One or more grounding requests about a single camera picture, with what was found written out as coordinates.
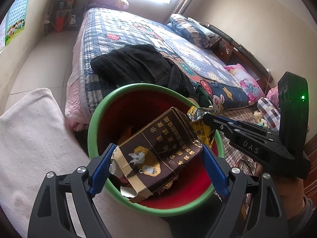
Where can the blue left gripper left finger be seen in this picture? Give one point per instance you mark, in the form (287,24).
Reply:
(99,170)

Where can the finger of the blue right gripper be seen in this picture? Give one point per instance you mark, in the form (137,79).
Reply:
(220,120)

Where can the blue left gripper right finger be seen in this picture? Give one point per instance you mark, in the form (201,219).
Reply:
(214,171)

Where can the dark cigarette pack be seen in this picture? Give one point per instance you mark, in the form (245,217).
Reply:
(155,155)

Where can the yellow snack wrapper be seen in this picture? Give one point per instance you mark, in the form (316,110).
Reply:
(203,131)

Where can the person's right hand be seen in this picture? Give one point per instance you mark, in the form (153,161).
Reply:
(291,191)

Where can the checkered plush pillow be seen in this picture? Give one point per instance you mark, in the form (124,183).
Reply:
(270,113)

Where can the red bin with green rim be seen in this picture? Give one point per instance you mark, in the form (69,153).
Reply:
(124,112)

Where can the dark green garment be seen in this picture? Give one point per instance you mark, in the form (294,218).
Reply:
(204,99)

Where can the pink cartoon pillow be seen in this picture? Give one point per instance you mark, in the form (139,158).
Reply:
(247,83)

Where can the pink quilted bed sheet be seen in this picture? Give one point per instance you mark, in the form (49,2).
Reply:
(73,110)

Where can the dark wooden headboard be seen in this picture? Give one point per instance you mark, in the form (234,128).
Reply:
(230,52)

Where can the white towel mat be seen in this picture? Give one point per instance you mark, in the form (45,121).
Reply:
(34,141)

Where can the blue patterned pillow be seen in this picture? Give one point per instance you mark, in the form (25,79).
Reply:
(192,31)

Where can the black garment on bed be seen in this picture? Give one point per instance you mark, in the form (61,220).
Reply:
(141,64)

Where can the blue plaid cartoon quilt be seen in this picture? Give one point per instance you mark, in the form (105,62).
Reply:
(104,30)

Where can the red container under shelf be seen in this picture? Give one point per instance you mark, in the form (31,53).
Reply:
(59,23)

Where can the dark shelf unit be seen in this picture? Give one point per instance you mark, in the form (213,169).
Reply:
(72,10)

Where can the black camera box green light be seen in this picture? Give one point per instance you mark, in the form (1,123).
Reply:
(294,105)

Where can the green bordered wall poster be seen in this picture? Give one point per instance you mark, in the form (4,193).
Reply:
(13,22)

